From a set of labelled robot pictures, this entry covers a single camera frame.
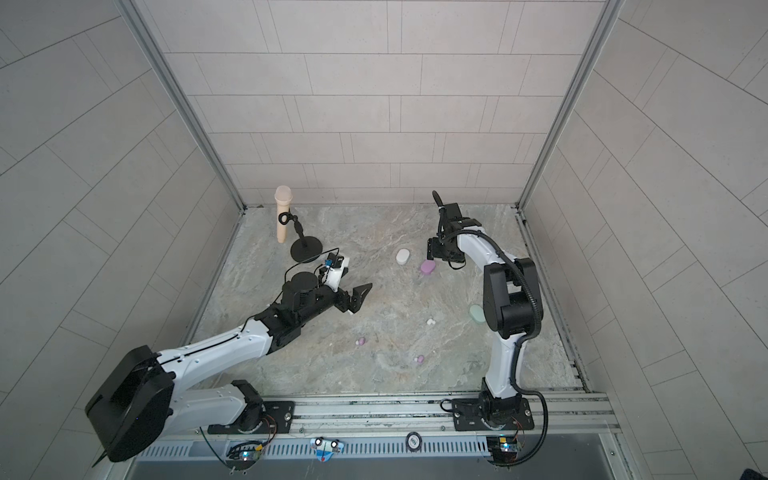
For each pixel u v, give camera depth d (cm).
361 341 83
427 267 96
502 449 68
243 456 65
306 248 102
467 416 71
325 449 66
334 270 67
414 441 68
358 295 70
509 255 54
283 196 82
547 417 68
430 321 86
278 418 71
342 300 69
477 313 87
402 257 100
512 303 51
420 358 80
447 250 81
